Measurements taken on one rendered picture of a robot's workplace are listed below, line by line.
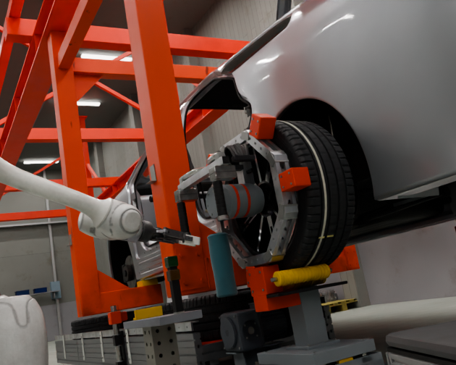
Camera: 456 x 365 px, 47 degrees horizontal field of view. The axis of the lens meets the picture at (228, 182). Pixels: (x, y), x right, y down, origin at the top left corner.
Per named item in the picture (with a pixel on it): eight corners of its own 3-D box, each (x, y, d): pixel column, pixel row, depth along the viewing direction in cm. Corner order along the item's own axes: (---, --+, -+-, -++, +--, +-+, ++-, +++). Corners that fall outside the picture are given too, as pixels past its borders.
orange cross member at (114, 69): (311, 108, 583) (304, 72, 592) (76, 101, 455) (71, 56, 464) (305, 111, 594) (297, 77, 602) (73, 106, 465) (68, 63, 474)
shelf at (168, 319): (203, 317, 195) (201, 308, 196) (160, 326, 187) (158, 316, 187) (161, 322, 231) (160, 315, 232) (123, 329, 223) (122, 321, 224)
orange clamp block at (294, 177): (297, 191, 198) (312, 185, 191) (280, 192, 194) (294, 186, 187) (294, 173, 200) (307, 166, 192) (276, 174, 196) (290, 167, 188)
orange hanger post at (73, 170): (103, 313, 415) (69, 31, 466) (78, 317, 405) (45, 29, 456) (97, 314, 431) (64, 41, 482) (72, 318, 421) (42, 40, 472)
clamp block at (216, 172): (237, 177, 196) (234, 164, 197) (216, 178, 192) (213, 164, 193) (231, 180, 200) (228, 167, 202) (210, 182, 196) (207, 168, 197)
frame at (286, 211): (308, 253, 193) (279, 114, 204) (293, 256, 189) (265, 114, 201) (236, 271, 238) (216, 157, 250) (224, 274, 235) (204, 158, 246)
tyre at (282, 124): (299, 296, 241) (383, 216, 194) (255, 305, 229) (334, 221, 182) (248, 181, 274) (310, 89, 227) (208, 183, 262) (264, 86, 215)
